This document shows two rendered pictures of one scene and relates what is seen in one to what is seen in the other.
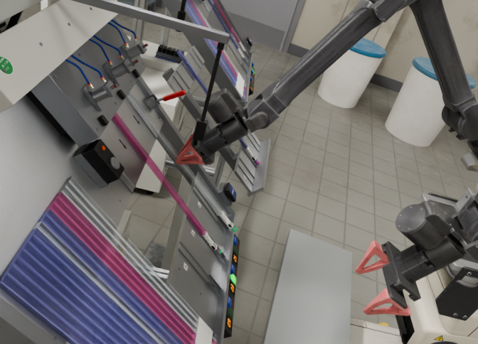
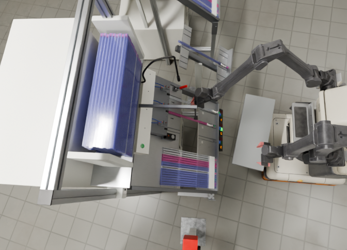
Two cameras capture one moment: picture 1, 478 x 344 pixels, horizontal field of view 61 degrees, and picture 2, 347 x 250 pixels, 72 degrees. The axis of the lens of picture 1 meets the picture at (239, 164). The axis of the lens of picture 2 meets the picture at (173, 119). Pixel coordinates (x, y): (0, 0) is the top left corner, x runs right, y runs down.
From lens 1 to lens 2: 1.01 m
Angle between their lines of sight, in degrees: 41
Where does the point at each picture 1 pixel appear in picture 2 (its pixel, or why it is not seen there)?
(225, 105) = (203, 94)
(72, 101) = (157, 132)
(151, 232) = (188, 81)
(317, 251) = (258, 103)
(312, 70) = (234, 81)
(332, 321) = (262, 136)
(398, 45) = not seen: outside the picture
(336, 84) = not seen: outside the picture
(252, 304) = (237, 107)
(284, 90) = (224, 88)
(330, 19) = not seen: outside the picture
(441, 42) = (290, 64)
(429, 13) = (282, 59)
